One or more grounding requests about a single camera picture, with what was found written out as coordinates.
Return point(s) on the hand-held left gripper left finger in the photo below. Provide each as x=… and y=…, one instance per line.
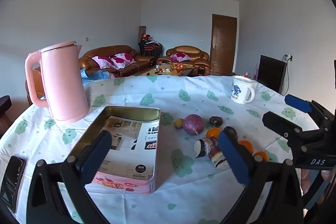
x=95, y=158

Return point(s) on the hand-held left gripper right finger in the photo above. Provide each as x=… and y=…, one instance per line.
x=233, y=158

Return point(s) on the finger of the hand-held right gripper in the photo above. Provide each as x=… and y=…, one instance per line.
x=278, y=124
x=296, y=103

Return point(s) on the orange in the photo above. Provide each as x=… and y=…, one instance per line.
x=246, y=146
x=262, y=155
x=213, y=132

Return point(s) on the dark brown wrinkled fruit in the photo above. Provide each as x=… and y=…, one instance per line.
x=216, y=121
x=232, y=132

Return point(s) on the pink metal tin box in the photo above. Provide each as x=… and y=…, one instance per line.
x=118, y=184

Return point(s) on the purple round radish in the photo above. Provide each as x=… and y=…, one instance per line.
x=193, y=124

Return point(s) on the small yellow-brown round fruit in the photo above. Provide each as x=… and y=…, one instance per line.
x=178, y=123

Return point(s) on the person's right hand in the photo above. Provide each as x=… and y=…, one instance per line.
x=304, y=180

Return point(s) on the black television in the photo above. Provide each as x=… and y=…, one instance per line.
x=271, y=73

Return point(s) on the printed paper liner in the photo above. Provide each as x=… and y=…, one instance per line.
x=131, y=140

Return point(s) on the white mug with blue print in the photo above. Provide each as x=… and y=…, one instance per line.
x=240, y=91

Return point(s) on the white tablecloth with green clouds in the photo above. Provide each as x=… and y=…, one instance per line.
x=199, y=98

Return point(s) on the pink electric kettle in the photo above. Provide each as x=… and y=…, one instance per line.
x=63, y=82

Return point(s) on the blue plaid cloth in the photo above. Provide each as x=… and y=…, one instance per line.
x=90, y=74

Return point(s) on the black phone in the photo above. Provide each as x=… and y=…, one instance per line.
x=11, y=182

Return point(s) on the brown wooden door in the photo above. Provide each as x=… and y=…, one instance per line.
x=223, y=45

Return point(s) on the pink floral cushion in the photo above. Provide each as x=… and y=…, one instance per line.
x=116, y=62
x=101, y=61
x=127, y=56
x=179, y=56

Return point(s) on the brown leather chair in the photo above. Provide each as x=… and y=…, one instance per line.
x=35, y=82

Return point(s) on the dark wooden furniture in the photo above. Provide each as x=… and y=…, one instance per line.
x=5, y=108

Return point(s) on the long brown leather sofa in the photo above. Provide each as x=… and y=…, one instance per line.
x=141, y=60

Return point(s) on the wooden coffee table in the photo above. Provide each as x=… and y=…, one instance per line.
x=168, y=71

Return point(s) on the brown leather armchair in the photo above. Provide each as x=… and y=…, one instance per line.
x=187, y=50

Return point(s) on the stack of dark chairs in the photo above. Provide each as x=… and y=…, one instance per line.
x=149, y=48

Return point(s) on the tall brown cylinder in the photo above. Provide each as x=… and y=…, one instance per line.
x=142, y=31

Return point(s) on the wall socket with plug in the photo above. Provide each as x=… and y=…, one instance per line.
x=288, y=57

